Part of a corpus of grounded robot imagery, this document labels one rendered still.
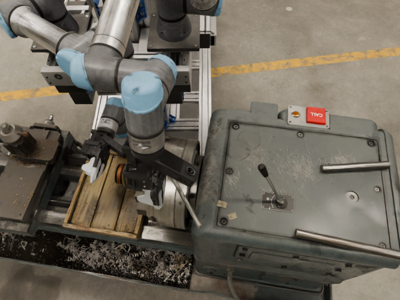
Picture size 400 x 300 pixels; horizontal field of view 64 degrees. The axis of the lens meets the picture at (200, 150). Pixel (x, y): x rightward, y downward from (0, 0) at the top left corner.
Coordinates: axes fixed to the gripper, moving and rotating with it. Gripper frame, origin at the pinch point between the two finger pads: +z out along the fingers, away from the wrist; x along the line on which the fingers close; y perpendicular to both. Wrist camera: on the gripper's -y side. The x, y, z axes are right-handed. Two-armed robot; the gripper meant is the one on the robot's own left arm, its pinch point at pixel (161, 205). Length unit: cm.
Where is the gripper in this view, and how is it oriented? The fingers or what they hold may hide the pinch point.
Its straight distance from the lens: 82.5
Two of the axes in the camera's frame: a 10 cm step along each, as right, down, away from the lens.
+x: -1.6, 6.5, -7.4
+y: -9.9, -1.3, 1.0
